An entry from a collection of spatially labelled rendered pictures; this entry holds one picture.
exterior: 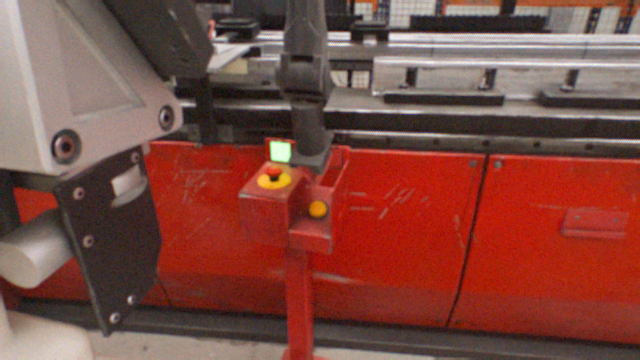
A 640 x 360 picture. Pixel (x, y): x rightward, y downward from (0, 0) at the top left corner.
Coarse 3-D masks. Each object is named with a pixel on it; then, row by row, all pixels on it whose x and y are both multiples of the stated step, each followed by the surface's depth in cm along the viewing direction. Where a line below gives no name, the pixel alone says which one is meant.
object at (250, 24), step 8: (224, 24) 127; (232, 24) 127; (240, 24) 127; (248, 24) 127; (256, 24) 132; (216, 32) 128; (224, 32) 127; (232, 32) 127; (240, 32) 127; (248, 32) 127; (256, 32) 132; (216, 40) 114; (224, 40) 114
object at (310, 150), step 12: (300, 132) 72; (312, 132) 71; (324, 132) 74; (300, 144) 74; (312, 144) 73; (324, 144) 75; (300, 156) 75; (312, 156) 75; (324, 156) 74; (312, 168) 73
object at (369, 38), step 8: (352, 24) 131; (360, 24) 123; (368, 24) 123; (376, 24) 123; (384, 24) 123; (352, 32) 124; (360, 32) 123; (368, 32) 123; (376, 32) 123; (384, 32) 123; (352, 40) 125; (360, 40) 125; (368, 40) 115; (376, 40) 124; (384, 40) 124
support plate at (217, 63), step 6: (234, 48) 106; (240, 48) 106; (246, 48) 107; (222, 54) 99; (228, 54) 99; (234, 54) 99; (240, 54) 102; (210, 60) 93; (216, 60) 93; (222, 60) 93; (228, 60) 93; (234, 60) 97; (210, 66) 87; (216, 66) 87; (222, 66) 89; (216, 72) 87
